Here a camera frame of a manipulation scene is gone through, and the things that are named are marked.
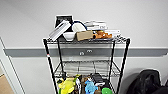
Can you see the brown cardboard box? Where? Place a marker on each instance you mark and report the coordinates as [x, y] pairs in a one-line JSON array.
[[84, 35]]

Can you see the white bowl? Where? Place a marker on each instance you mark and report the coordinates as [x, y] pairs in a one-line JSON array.
[[69, 36]]

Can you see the orange plush toy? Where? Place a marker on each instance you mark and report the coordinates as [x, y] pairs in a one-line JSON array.
[[101, 35]]

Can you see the white pouch blue rim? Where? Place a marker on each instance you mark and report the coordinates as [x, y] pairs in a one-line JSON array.
[[78, 26]]

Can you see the long white flat box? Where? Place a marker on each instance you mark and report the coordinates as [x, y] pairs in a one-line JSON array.
[[60, 31]]

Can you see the small white flat box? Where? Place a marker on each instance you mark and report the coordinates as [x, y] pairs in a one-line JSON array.
[[113, 32]]

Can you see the small black box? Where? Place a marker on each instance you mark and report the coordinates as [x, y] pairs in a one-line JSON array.
[[98, 78]]

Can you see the blue plush toy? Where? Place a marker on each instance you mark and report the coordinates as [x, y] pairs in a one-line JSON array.
[[90, 87]]

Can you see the yellow plush toy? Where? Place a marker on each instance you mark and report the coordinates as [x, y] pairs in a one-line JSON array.
[[67, 86]]

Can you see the green round lid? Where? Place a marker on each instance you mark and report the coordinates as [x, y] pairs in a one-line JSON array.
[[106, 91]]

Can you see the black office chair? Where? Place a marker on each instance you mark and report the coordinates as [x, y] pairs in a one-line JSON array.
[[150, 83]]

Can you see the white wall outlet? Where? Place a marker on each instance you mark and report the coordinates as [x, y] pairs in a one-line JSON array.
[[89, 51], [81, 53]]

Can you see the white door frame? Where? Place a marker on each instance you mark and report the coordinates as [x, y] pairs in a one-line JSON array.
[[8, 70]]

